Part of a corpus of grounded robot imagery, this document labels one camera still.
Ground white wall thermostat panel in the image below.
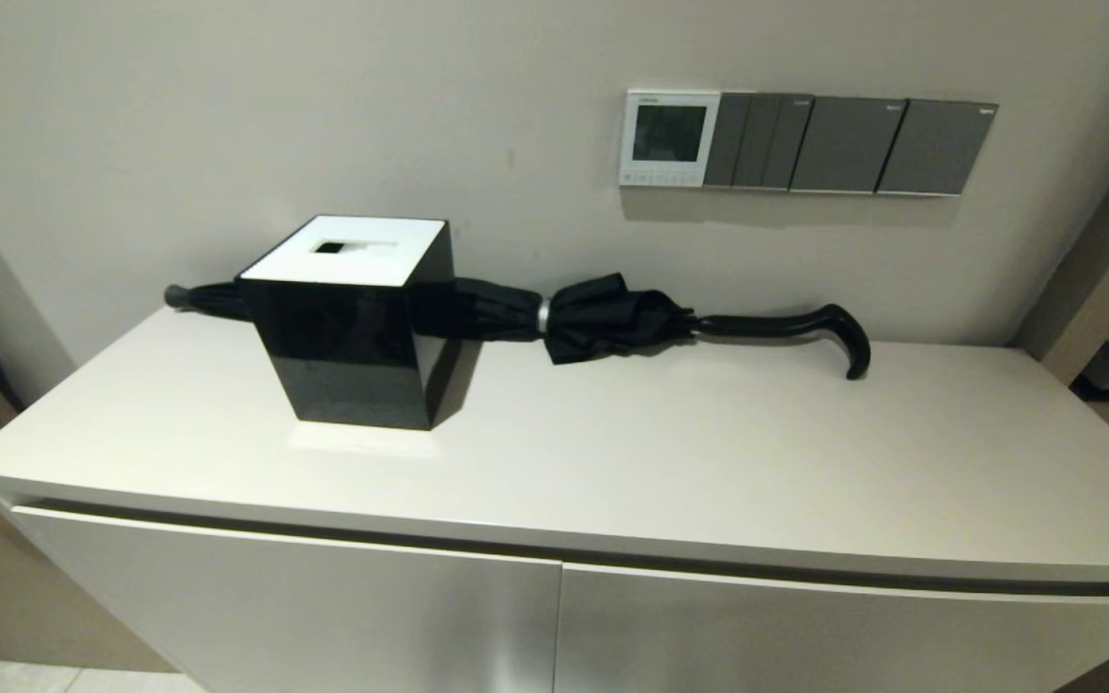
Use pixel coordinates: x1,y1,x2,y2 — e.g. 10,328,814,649
619,90,722,189

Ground black folded umbrella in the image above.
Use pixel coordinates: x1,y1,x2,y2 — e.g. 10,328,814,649
164,272,872,382

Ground white cabinet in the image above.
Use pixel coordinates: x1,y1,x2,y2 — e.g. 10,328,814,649
0,306,1109,693

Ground black tissue box white lid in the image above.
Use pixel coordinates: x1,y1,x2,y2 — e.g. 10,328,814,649
235,215,464,431

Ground white cabinet door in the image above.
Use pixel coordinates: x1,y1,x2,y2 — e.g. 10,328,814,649
554,563,1109,693
11,505,563,693

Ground grey triple wall switch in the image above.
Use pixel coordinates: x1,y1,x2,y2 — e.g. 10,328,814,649
704,92,815,192

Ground grey single wall switch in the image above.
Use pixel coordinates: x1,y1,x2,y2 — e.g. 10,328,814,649
877,99,999,199
789,95,908,195

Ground brown wooden door frame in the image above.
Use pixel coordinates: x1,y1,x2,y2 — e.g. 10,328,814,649
1012,96,1109,386

